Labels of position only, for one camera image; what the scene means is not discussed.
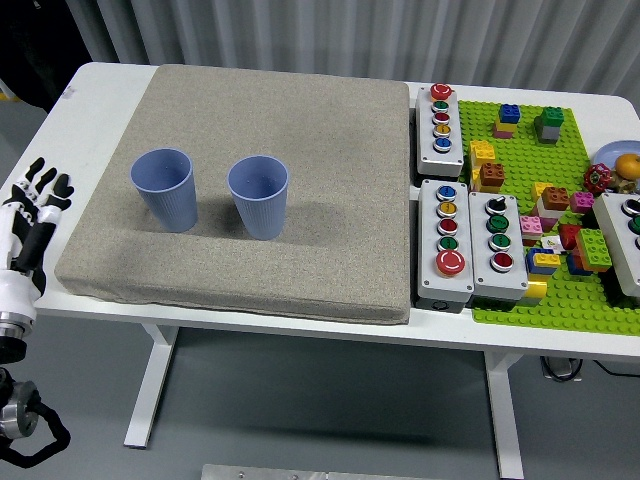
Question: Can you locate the grey toy brick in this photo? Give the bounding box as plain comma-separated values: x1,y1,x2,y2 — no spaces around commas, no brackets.
532,117,560,147

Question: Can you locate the blue ribbed plastic cup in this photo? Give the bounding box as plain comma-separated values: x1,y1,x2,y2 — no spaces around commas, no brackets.
226,155,290,242
129,147,200,233

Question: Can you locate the black power cable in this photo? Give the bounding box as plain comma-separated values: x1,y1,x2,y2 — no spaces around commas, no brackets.
592,359,640,376

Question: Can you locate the yellow round toy brick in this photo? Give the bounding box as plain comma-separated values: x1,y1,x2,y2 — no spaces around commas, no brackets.
521,272,550,301

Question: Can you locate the red handwheel brass valve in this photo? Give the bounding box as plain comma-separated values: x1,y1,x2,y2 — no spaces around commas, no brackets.
583,163,640,196

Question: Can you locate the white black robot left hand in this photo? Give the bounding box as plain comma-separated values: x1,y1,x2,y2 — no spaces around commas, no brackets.
0,157,76,321

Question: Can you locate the red toy brick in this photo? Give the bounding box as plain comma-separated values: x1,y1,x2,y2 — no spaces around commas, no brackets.
557,223,584,251

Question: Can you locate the brown toy brick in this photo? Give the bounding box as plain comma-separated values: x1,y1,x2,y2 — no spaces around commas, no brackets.
541,186,571,212
478,162,506,189

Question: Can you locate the grey five-button control box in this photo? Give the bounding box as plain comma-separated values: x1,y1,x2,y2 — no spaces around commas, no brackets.
413,178,475,314
413,82,465,182

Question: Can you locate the large green toy brick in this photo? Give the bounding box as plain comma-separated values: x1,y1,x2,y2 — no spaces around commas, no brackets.
574,228,613,273

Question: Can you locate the blue plate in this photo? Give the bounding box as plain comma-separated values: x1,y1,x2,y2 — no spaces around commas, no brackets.
594,139,640,176

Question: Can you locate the magenta toy brick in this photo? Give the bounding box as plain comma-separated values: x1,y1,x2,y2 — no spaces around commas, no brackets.
569,191,596,214

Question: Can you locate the grey-brown cushion mat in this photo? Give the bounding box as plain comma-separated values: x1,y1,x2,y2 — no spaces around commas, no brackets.
52,63,412,326

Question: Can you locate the white table leg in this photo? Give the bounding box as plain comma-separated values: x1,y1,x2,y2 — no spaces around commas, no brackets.
483,352,526,480
123,323,179,450

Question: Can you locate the grey selector switch control box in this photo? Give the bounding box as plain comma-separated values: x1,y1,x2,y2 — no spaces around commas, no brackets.
467,190,530,304

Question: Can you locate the grey green-button control box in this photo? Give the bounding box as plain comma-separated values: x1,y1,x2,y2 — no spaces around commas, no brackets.
592,192,640,298

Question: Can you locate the orange fruit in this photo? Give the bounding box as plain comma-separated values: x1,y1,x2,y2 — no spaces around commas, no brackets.
613,152,640,179

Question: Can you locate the green studded baseplate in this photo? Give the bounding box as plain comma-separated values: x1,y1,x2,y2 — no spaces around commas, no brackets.
457,98,640,335

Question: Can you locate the person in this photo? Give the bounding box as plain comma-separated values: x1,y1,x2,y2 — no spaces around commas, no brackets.
0,0,86,114

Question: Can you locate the grey pleated curtain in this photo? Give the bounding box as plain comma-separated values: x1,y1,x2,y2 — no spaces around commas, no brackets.
64,0,640,96

